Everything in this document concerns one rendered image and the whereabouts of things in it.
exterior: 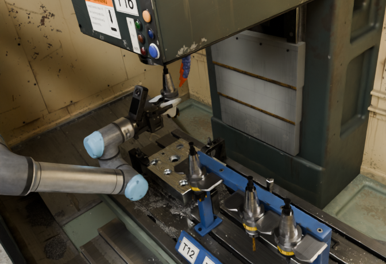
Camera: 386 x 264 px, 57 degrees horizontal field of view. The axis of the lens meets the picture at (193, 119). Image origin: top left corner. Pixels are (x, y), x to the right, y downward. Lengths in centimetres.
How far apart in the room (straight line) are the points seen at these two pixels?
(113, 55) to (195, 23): 148
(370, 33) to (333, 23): 29
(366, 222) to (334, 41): 88
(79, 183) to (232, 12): 59
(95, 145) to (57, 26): 111
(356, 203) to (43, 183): 143
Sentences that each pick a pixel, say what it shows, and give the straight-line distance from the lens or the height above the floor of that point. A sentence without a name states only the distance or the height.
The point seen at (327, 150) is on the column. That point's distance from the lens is 158.
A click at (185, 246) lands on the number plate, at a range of 126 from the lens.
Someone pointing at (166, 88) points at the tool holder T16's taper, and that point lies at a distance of 125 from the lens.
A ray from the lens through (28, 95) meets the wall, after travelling 215.
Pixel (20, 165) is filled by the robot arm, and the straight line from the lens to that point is 94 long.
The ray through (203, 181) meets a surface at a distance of 105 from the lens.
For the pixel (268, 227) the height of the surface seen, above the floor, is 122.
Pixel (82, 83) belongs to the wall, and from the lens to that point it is 224.
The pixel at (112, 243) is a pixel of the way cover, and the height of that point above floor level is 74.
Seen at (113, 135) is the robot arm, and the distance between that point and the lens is 115.
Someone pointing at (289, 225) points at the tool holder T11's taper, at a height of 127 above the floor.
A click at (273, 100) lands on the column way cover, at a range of 154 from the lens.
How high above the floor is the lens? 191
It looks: 32 degrees down
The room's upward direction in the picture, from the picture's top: 9 degrees counter-clockwise
